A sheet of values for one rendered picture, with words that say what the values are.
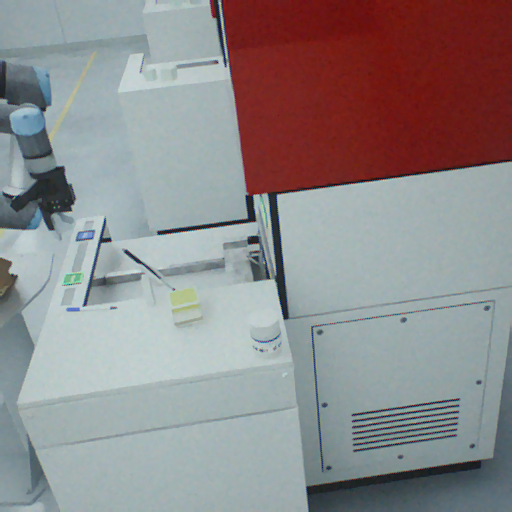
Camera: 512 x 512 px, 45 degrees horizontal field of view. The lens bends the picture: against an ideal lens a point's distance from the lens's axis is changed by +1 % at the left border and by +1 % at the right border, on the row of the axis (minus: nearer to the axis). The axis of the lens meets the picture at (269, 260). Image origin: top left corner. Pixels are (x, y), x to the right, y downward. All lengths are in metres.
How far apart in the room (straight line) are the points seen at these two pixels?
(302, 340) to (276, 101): 0.72
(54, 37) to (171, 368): 8.68
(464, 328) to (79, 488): 1.16
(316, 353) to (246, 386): 0.47
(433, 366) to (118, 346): 0.99
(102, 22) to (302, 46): 8.37
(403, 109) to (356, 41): 0.20
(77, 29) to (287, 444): 8.67
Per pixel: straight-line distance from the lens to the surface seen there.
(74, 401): 1.49
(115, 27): 9.75
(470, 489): 2.44
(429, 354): 1.99
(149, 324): 1.61
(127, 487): 1.69
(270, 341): 1.40
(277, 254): 1.65
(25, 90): 2.12
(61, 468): 1.65
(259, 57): 1.45
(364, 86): 1.51
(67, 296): 1.82
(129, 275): 2.06
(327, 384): 1.96
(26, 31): 9.97
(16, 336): 2.31
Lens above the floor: 1.90
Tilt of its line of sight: 32 degrees down
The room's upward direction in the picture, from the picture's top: 6 degrees counter-clockwise
